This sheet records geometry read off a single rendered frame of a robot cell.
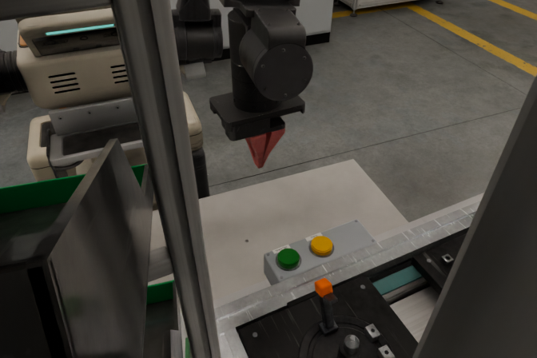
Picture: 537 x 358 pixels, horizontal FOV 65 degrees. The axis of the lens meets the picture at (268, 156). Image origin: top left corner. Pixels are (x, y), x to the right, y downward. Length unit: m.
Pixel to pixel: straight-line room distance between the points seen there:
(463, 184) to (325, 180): 1.57
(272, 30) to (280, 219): 0.68
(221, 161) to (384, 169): 0.96
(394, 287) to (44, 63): 0.80
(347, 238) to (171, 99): 0.69
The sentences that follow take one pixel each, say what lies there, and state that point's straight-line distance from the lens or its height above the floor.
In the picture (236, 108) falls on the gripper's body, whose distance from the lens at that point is 0.50.
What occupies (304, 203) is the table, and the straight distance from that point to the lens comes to 1.04.
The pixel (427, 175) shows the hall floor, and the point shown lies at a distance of 2.58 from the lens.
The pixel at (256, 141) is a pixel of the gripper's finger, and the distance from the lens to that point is 0.50.
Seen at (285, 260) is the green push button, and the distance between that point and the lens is 0.78.
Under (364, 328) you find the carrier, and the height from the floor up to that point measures 1.00.
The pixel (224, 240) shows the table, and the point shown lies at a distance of 0.96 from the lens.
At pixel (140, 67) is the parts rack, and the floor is 1.51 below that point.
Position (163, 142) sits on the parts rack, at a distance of 0.20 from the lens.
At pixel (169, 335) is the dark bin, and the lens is 0.31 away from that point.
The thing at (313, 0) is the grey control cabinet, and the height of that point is 0.41.
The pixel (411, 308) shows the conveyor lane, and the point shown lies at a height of 0.92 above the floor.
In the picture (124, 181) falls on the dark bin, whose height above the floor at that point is 1.47.
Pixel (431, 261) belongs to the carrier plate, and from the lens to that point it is 0.83.
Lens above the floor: 1.59
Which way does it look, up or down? 39 degrees down
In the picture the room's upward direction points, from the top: straight up
